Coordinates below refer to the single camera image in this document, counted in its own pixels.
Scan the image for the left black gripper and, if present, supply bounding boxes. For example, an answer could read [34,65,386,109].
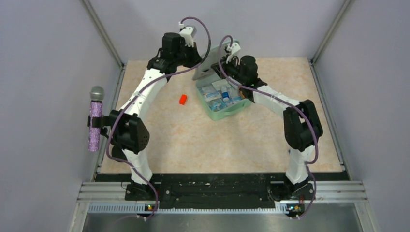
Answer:
[174,41,202,69]

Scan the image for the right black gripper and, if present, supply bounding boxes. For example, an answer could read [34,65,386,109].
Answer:
[211,54,246,85]

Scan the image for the small blue capped bottle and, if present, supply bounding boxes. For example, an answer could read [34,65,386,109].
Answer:
[221,86,230,102]

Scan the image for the white gauze packet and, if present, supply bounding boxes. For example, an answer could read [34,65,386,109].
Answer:
[212,79,230,91]

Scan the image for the mint green medicine case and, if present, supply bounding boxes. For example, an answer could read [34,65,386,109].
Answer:
[193,46,251,120]

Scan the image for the blue white bagged packet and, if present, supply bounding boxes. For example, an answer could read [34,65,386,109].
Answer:
[199,86,221,102]

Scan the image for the blue cotton swab packet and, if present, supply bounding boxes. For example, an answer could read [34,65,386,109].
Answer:
[208,99,228,112]

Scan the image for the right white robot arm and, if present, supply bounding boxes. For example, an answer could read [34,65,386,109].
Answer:
[211,56,323,199]

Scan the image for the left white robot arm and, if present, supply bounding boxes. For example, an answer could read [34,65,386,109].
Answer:
[106,29,203,200]

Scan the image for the orange red small box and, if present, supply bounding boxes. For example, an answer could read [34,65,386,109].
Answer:
[179,94,188,105]

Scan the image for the purple glitter microphone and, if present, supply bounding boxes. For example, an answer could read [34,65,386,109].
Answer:
[88,86,105,152]

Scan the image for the black microphone stand base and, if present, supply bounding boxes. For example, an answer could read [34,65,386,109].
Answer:
[111,146,127,160]

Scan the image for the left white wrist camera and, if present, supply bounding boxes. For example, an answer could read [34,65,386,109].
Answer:
[178,21,197,47]

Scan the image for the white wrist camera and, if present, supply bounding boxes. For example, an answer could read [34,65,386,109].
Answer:
[178,21,197,47]
[225,42,241,63]

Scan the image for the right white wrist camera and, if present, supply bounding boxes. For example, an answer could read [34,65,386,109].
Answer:
[225,42,241,63]

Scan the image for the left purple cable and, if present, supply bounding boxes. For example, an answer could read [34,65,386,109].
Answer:
[105,16,212,221]

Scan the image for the purple cable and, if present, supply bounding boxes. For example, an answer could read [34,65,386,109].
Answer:
[218,34,320,220]
[105,16,212,221]

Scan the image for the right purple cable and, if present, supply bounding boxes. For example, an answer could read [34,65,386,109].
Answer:
[218,34,320,220]

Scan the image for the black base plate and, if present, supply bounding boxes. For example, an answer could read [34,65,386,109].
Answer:
[125,173,314,209]

